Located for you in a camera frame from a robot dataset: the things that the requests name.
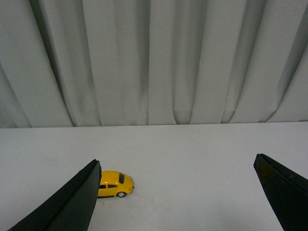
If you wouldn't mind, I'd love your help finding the grey pleated curtain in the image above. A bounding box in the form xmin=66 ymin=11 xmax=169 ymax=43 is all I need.
xmin=0 ymin=0 xmax=308 ymax=128

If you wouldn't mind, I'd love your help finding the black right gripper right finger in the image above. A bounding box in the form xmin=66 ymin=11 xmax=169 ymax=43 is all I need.
xmin=254 ymin=154 xmax=308 ymax=231

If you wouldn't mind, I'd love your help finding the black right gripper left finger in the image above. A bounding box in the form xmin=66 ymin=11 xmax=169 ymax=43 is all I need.
xmin=10 ymin=159 xmax=102 ymax=231

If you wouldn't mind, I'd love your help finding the yellow beetle toy car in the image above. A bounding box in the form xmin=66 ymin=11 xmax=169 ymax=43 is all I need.
xmin=98 ymin=170 xmax=134 ymax=198

